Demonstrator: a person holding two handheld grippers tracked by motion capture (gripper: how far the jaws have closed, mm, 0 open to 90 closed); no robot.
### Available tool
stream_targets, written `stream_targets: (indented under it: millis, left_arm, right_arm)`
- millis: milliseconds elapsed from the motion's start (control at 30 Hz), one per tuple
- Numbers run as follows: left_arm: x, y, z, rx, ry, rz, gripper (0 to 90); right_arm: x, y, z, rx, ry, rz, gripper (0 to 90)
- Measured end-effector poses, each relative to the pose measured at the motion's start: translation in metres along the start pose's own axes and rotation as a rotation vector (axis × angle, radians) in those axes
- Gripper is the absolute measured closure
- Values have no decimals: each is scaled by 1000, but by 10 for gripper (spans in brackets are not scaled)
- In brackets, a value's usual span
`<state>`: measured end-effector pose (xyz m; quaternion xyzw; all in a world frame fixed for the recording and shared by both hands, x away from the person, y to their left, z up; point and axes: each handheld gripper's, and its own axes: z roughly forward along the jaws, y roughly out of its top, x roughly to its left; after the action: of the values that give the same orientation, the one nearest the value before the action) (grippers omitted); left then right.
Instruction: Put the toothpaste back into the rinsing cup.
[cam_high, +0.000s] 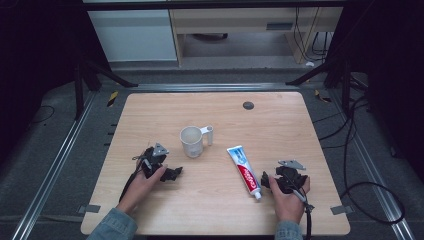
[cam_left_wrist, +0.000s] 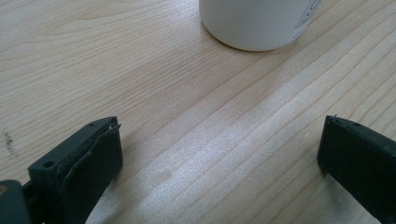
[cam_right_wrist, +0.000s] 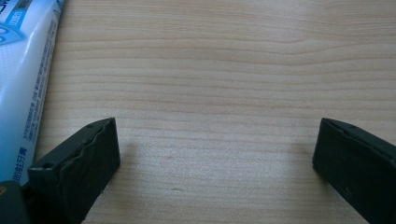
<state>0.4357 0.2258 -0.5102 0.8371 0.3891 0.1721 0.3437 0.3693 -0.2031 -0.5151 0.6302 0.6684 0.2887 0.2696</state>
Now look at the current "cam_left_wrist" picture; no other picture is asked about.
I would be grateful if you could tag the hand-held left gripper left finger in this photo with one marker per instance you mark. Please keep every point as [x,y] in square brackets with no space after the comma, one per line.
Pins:
[77,168]

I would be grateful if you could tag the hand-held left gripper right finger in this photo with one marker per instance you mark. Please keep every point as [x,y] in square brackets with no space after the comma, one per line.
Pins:
[361,155]

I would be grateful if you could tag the white cup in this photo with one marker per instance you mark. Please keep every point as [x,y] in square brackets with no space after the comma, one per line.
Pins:
[252,21]

